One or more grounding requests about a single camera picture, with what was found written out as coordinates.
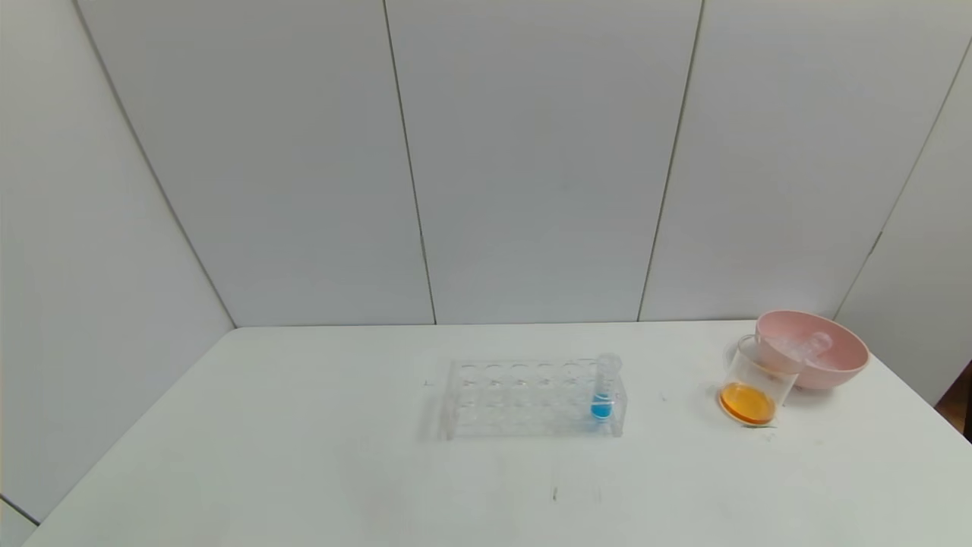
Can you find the clear plastic test tube rack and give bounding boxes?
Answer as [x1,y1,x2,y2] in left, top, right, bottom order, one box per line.
[443,357,628,440]

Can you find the test tube with red pigment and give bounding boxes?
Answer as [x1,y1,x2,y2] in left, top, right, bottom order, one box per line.
[771,340,817,367]

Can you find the test tube with blue pigment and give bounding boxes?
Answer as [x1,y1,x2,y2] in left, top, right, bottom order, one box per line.
[591,353,622,420]

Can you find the test tube with yellow pigment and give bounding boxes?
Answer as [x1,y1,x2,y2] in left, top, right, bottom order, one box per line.
[794,331,834,359]

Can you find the pink plastic bowl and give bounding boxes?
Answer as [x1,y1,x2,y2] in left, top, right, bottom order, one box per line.
[755,309,871,390]

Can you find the clear glass beaker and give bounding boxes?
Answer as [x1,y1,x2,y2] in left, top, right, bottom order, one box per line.
[718,334,803,428]

